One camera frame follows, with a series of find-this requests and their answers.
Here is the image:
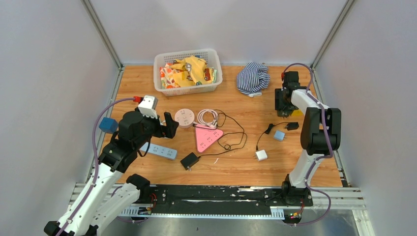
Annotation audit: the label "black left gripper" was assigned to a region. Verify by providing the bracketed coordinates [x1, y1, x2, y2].
[134, 107, 179, 149]

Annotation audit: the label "light blue charger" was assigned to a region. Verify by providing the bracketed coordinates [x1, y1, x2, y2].
[273, 130, 285, 142]

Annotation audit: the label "pink triangular power strip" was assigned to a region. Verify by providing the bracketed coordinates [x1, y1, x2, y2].
[195, 125, 224, 153]

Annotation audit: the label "blue cube socket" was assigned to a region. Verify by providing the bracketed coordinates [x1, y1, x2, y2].
[99, 117, 118, 134]

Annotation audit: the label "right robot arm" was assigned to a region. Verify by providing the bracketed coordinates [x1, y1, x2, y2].
[274, 71, 341, 206]

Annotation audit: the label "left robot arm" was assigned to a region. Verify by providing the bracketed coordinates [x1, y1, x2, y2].
[44, 110, 179, 236]

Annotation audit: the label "small black plug adapter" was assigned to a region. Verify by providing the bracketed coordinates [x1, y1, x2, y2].
[285, 122, 299, 131]

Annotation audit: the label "yellow cube socket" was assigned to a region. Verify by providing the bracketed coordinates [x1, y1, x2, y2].
[291, 109, 304, 117]

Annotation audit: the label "round pink power strip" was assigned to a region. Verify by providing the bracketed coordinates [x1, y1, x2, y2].
[174, 109, 195, 129]

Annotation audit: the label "white power strip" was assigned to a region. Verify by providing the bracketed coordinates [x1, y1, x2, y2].
[140, 143, 178, 160]

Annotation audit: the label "black power adapter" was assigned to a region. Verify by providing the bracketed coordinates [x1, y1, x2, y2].
[180, 152, 200, 170]

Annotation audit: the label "blue white striped cloth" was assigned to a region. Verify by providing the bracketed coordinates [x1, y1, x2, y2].
[237, 62, 270, 97]

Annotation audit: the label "white cube charger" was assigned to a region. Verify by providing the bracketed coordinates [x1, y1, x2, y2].
[255, 150, 268, 161]

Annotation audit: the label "yellow patterned clothes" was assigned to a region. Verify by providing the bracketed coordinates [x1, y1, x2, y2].
[159, 55, 217, 89]

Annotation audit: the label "white plastic basket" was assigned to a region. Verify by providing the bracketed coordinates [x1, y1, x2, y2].
[153, 49, 222, 96]

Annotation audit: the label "bundled black cable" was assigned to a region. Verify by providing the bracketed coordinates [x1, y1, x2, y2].
[256, 122, 287, 152]

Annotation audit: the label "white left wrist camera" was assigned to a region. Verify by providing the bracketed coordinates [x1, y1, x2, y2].
[137, 95, 158, 119]

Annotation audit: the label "coiled pink cable with plug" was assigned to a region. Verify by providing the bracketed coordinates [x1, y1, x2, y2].
[194, 109, 219, 129]

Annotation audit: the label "thin black adapter cable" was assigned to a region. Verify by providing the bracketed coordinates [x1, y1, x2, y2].
[198, 110, 248, 158]

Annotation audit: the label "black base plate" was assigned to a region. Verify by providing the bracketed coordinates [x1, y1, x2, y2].
[136, 185, 313, 216]

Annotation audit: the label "aluminium frame rail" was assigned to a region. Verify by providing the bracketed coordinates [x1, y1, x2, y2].
[81, 0, 123, 71]

